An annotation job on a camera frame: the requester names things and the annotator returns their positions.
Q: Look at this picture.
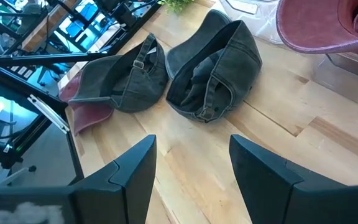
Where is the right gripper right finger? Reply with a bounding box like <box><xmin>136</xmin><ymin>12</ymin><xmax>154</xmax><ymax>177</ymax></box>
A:
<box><xmin>229</xmin><ymin>134</ymin><xmax>358</xmax><ymax>224</ymax></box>

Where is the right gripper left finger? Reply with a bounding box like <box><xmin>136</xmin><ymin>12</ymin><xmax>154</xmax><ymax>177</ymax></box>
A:
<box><xmin>0</xmin><ymin>134</ymin><xmax>157</xmax><ymax>224</ymax></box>

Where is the maroon baseball cap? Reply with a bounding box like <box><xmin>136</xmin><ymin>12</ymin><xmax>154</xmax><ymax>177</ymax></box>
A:
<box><xmin>275</xmin><ymin>0</ymin><xmax>358</xmax><ymax>62</ymax></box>
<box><xmin>58</xmin><ymin>72</ymin><xmax>115</xmax><ymax>136</ymax></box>

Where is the dark grey baseball cap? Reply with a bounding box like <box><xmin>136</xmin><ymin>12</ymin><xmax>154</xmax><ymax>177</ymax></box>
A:
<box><xmin>68</xmin><ymin>33</ymin><xmax>170</xmax><ymax>113</ymax></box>
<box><xmin>165</xmin><ymin>9</ymin><xmax>263</xmax><ymax>124</ymax></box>

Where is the clear plastic bin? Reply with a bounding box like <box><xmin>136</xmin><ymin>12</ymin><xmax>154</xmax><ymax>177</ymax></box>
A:
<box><xmin>312</xmin><ymin>40</ymin><xmax>358</xmax><ymax>114</ymax></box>
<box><xmin>218</xmin><ymin>0</ymin><xmax>284</xmax><ymax>44</ymax></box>

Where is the green plant in white pot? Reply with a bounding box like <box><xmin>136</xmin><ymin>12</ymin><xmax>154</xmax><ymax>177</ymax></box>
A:
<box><xmin>158</xmin><ymin>0</ymin><xmax>195</xmax><ymax>14</ymax></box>

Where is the silver metal bracket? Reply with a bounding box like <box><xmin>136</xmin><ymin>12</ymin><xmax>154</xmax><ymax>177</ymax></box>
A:
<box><xmin>27</xmin><ymin>94</ymin><xmax>71</xmax><ymax>134</ymax></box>

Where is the black aluminium table frame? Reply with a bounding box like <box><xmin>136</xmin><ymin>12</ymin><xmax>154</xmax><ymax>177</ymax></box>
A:
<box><xmin>0</xmin><ymin>0</ymin><xmax>163</xmax><ymax>187</ymax></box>

